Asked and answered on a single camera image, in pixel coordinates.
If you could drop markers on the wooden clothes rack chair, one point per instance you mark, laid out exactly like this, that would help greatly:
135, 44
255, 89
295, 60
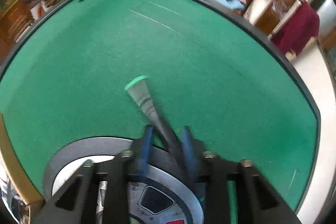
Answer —
273, 14

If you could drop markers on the black marker green cap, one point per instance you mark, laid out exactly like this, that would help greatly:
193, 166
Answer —
138, 90

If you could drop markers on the maroon cloth on rack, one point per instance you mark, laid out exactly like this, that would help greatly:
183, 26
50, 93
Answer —
297, 31

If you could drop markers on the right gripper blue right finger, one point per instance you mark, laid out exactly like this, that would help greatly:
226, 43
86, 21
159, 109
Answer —
193, 156

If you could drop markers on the cardboard tray box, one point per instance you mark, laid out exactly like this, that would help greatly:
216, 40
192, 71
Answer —
28, 193

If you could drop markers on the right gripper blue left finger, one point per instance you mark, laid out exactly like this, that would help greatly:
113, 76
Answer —
141, 149

